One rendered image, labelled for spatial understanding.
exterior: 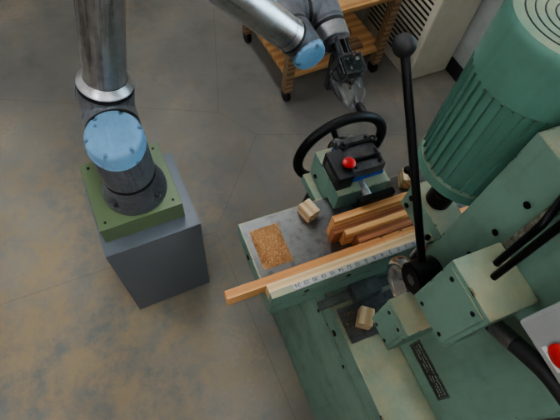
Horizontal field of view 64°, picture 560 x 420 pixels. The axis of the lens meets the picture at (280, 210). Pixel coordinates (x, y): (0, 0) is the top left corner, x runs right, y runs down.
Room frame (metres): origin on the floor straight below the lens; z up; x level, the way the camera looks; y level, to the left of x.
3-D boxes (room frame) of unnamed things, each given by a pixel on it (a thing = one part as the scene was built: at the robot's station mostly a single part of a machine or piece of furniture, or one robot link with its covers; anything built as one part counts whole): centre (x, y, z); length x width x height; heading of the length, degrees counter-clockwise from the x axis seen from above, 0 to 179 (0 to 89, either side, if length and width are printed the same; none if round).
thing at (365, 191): (0.57, -0.19, 0.95); 0.09 x 0.07 x 0.09; 121
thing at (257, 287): (0.44, -0.21, 0.92); 0.66 x 0.02 x 0.04; 121
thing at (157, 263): (0.66, 0.45, 0.28); 0.30 x 0.30 x 0.55; 33
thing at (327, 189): (0.64, -0.15, 0.91); 0.15 x 0.14 x 0.09; 121
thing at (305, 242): (0.56, -0.20, 0.87); 0.61 x 0.30 x 0.06; 121
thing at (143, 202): (0.65, 0.45, 0.68); 0.19 x 0.19 x 0.10
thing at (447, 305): (0.24, -0.29, 1.23); 0.09 x 0.08 x 0.15; 31
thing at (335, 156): (0.64, -0.15, 0.99); 0.13 x 0.11 x 0.06; 121
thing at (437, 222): (0.49, -0.32, 1.03); 0.14 x 0.07 x 0.09; 31
